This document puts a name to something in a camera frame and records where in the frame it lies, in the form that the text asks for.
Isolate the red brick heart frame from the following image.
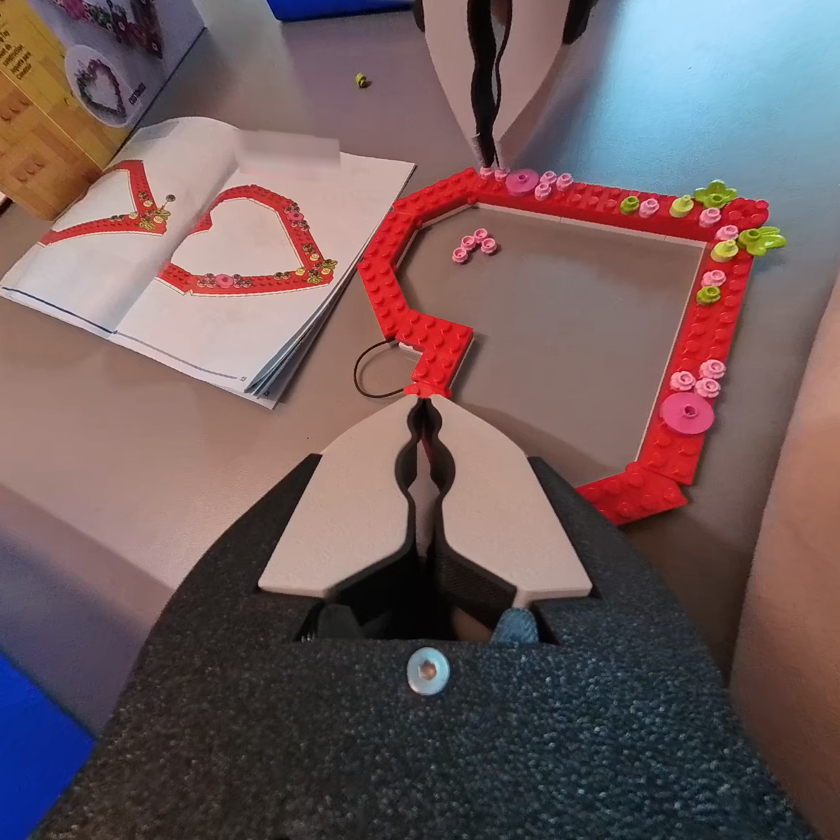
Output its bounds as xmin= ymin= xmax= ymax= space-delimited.
xmin=357 ymin=167 xmax=788 ymax=527

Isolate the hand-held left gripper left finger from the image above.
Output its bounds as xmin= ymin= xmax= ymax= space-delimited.
xmin=258 ymin=395 xmax=429 ymax=599

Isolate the group of pink flower studs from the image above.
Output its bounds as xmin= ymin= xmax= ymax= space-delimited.
xmin=479 ymin=165 xmax=741 ymax=400

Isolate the open instruction booklet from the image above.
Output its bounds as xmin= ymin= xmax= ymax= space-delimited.
xmin=0 ymin=117 xmax=417 ymax=410

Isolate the yellow and lilac toy box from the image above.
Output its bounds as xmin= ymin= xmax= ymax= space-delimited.
xmin=0 ymin=0 xmax=206 ymax=221

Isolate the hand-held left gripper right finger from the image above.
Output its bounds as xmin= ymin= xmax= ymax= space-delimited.
xmin=428 ymin=395 xmax=595 ymax=609

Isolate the person's beige sweatshirt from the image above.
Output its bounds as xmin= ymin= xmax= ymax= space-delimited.
xmin=727 ymin=266 xmax=840 ymax=840

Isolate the grey desk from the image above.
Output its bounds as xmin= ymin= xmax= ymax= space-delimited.
xmin=0 ymin=0 xmax=840 ymax=729

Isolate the dark cord loop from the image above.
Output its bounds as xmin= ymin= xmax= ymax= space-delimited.
xmin=354 ymin=343 xmax=421 ymax=398

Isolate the blue plastic bin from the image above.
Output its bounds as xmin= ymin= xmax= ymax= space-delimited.
xmin=0 ymin=646 xmax=96 ymax=840
xmin=266 ymin=0 xmax=421 ymax=21

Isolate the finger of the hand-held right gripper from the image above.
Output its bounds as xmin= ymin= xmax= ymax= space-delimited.
xmin=423 ymin=0 xmax=490 ymax=168
xmin=486 ymin=0 xmax=572 ymax=168

